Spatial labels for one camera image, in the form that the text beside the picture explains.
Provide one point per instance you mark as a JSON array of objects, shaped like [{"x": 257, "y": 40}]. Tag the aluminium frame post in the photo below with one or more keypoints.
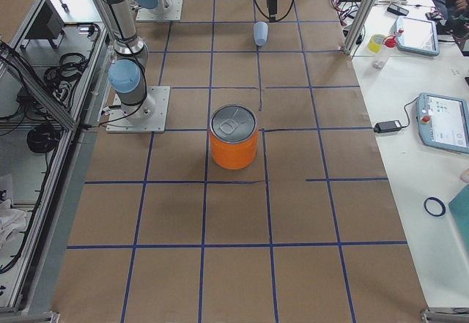
[{"x": 357, "y": 25}]

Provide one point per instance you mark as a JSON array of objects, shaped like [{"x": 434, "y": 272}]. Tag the teal board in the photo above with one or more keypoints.
[{"x": 459, "y": 211}]

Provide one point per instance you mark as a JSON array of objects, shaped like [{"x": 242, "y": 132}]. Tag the orange can with metal lid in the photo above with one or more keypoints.
[{"x": 233, "y": 136}]

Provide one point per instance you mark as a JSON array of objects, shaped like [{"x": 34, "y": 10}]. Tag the black smartphone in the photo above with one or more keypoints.
[{"x": 397, "y": 10}]

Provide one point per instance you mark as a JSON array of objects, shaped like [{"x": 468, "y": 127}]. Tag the small clear cup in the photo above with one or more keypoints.
[{"x": 378, "y": 64}]

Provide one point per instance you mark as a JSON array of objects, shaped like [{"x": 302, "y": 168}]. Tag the red emergency stop button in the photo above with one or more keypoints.
[{"x": 390, "y": 41}]

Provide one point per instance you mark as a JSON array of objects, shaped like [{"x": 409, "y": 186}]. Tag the yellow tape roll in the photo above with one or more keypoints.
[{"x": 375, "y": 42}]

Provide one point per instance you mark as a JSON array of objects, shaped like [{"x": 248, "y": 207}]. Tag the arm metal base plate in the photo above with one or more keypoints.
[
  {"x": 151, "y": 117},
  {"x": 174, "y": 14}
]

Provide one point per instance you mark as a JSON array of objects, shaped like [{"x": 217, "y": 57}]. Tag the light blue plastic cup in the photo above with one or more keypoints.
[{"x": 260, "y": 33}]

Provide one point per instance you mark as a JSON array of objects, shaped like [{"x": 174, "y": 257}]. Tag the teach pendant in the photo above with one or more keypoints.
[
  {"x": 442, "y": 122},
  {"x": 417, "y": 36}
]

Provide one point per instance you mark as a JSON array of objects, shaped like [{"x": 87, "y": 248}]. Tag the aluminium frame rail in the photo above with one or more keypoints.
[{"x": 27, "y": 77}]

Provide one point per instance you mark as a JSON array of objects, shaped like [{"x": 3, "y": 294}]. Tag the black power adapter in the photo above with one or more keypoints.
[{"x": 387, "y": 126}]

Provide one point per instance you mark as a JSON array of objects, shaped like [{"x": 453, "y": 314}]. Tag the upper teach pendant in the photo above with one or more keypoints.
[{"x": 417, "y": 36}]

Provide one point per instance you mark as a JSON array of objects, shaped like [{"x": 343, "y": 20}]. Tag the black box on shelf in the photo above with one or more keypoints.
[{"x": 48, "y": 25}]

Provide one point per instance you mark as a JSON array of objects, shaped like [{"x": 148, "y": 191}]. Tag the lower teach pendant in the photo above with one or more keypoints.
[{"x": 442, "y": 122}]

